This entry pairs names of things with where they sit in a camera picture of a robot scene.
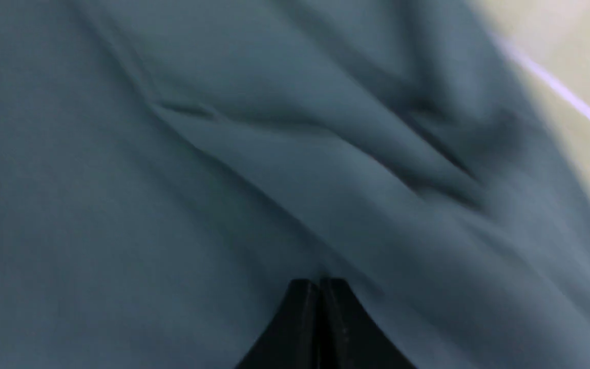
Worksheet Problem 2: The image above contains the green checkered tablecloth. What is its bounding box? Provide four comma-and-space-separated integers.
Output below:
475, 1, 590, 191

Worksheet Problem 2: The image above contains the green long-sleeve shirt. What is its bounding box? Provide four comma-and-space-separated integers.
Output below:
0, 1, 590, 368

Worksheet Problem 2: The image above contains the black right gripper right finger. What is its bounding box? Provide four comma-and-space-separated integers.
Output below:
319, 278, 415, 368

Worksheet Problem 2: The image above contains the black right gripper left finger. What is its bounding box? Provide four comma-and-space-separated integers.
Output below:
236, 279, 320, 368

